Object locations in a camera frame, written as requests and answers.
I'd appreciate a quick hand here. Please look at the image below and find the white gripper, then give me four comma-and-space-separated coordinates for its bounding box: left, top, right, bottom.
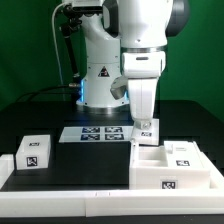
128, 78, 158, 130

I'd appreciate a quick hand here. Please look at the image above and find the white door panel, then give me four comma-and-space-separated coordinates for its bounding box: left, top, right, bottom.
131, 119, 159, 146

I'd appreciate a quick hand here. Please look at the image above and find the white cabinet body box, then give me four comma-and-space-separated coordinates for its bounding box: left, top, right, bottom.
129, 142, 210, 190

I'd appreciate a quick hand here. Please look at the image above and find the small white door part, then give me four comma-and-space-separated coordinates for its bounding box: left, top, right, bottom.
164, 141, 202, 169

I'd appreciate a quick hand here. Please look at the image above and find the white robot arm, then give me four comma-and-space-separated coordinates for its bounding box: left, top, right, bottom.
62, 0, 189, 130

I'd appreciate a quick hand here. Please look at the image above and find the small white box part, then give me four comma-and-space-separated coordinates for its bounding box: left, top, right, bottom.
16, 135, 51, 170

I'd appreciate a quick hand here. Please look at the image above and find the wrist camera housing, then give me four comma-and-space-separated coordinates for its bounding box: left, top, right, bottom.
110, 76, 128, 100

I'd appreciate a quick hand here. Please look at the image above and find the white marker base plate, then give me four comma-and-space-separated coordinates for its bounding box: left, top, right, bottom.
59, 126, 133, 143

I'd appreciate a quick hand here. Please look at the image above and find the white U-shaped frame fence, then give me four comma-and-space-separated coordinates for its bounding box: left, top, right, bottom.
0, 152, 224, 217

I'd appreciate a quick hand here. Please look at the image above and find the black cable on table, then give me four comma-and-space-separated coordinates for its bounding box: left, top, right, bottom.
15, 84, 83, 104

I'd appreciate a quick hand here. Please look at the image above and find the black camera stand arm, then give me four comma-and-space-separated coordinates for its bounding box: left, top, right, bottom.
60, 5, 82, 83

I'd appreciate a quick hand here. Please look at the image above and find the white cable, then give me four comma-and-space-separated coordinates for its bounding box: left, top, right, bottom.
51, 1, 73, 101

